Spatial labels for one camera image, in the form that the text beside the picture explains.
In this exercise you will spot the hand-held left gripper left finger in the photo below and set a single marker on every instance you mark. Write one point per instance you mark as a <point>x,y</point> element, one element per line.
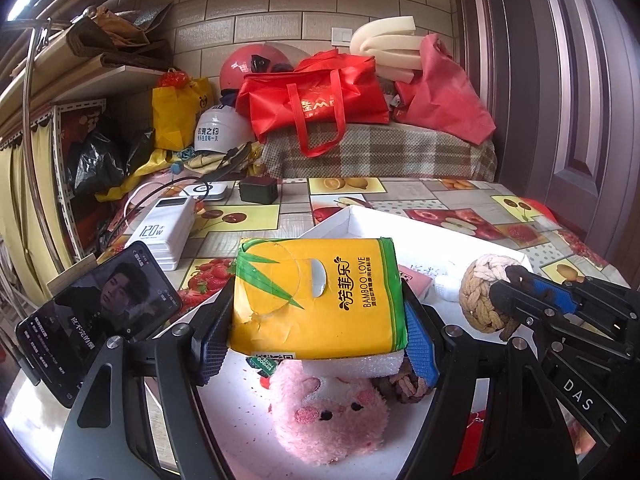
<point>215,345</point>

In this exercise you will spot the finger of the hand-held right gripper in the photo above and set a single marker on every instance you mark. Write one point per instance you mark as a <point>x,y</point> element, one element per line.
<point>520,310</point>
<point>550,295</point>

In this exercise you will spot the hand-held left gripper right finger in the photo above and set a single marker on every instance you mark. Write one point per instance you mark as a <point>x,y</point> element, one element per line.
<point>422,355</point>

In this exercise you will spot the white foam block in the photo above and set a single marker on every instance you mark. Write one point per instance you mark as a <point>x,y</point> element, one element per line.
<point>350,366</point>

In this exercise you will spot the white cardboard box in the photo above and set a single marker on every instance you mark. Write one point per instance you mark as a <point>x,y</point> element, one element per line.
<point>440,245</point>

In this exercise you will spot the pink plush toy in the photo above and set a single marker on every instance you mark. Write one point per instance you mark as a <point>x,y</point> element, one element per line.
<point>325,410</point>

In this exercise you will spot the yellow tissue pack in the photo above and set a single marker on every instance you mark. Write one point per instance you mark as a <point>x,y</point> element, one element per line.
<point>320,300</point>

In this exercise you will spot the small pink carton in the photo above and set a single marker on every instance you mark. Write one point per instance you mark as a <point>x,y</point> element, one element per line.
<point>417,282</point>

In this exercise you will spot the black smartphone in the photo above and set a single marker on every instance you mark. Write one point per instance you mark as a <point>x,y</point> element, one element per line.
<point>90,320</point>

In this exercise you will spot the white power bank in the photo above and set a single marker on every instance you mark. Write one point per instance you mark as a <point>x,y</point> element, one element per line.
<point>160,230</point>

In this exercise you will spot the fruit print tablecloth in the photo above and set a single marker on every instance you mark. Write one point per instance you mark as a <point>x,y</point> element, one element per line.
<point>400,205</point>

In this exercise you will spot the black charger block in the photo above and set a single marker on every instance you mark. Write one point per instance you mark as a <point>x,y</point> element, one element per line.
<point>257,190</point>

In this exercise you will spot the yellow crumpled cloth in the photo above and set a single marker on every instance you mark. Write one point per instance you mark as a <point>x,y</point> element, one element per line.
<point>150,165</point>

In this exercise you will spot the plaid cloth cover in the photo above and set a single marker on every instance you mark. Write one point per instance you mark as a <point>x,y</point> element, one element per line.
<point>380,152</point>

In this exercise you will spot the brown metal door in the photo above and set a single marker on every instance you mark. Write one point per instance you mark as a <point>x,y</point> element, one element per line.
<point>575,85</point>

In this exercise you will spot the white helmet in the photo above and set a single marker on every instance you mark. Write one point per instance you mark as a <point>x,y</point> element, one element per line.
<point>220,130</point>

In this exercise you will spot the black plastic bag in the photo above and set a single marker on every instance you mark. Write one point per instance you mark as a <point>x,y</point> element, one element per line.
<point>95,160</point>

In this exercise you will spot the red nonwoven bag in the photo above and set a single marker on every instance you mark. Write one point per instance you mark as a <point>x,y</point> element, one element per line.
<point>445,95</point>

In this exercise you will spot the yellow shopping bag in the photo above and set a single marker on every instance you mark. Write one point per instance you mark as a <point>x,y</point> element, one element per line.
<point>175,115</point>

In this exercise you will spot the pink helmet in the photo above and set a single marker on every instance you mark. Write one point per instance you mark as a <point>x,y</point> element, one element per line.
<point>240,67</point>

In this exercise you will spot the cream foam roll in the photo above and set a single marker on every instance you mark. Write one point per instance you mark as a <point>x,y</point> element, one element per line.
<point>385,40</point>

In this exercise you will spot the brown folded bags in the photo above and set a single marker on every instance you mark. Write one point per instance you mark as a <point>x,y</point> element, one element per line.
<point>115,35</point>

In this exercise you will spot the wooden wall shelf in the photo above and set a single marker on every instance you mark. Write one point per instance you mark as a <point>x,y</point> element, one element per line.
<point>125,72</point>

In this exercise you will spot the white wall switch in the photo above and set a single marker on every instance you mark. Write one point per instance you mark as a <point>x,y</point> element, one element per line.
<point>342,36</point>

